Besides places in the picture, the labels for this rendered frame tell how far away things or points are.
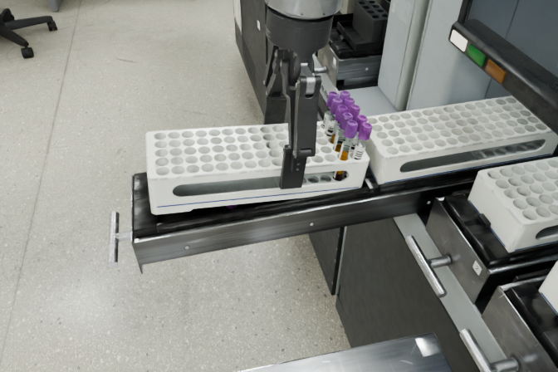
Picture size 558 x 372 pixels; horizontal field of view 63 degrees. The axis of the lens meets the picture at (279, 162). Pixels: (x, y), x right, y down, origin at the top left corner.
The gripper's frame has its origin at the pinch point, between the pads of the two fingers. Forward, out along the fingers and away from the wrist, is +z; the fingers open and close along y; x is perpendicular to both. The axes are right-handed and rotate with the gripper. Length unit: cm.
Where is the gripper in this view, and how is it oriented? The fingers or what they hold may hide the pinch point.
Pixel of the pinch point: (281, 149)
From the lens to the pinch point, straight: 64.0
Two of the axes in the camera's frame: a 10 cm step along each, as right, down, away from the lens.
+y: 2.3, 6.3, -7.4
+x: 9.7, -0.7, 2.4
